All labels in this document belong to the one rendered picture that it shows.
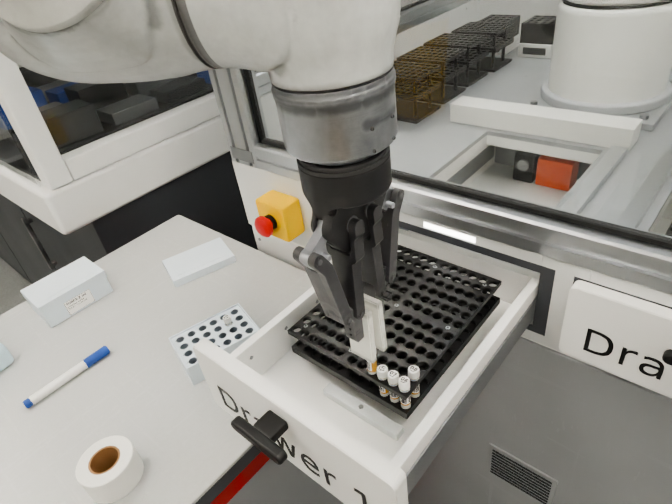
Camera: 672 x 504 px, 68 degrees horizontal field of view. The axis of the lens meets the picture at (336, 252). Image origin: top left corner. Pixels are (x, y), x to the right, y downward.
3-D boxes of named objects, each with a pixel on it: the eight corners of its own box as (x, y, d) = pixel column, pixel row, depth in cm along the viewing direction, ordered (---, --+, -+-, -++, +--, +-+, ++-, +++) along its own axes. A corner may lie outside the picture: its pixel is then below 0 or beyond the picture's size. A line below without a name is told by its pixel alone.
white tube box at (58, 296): (51, 329, 90) (37, 308, 87) (32, 311, 95) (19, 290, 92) (114, 290, 97) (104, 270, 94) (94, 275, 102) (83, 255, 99)
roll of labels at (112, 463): (103, 515, 60) (90, 498, 58) (79, 481, 64) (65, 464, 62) (154, 472, 64) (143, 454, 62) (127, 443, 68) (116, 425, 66)
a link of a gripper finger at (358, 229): (365, 216, 41) (354, 223, 40) (371, 318, 47) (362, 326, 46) (330, 204, 43) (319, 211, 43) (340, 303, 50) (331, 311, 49)
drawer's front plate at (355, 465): (401, 548, 47) (394, 487, 41) (215, 403, 64) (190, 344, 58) (411, 533, 48) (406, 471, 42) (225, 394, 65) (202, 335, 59)
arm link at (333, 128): (420, 57, 36) (422, 135, 39) (326, 49, 41) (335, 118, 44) (339, 102, 31) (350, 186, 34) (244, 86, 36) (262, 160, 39)
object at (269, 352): (396, 515, 49) (393, 481, 45) (231, 392, 63) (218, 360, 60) (555, 289, 71) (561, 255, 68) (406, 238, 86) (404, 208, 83)
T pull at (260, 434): (281, 468, 47) (278, 460, 46) (231, 428, 51) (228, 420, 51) (306, 441, 49) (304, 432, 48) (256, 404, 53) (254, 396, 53)
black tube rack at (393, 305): (407, 433, 55) (405, 396, 52) (296, 364, 66) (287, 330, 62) (498, 316, 68) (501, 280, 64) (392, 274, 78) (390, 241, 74)
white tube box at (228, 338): (193, 386, 75) (186, 369, 73) (175, 354, 81) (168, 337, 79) (265, 346, 80) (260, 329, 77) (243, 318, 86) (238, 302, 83)
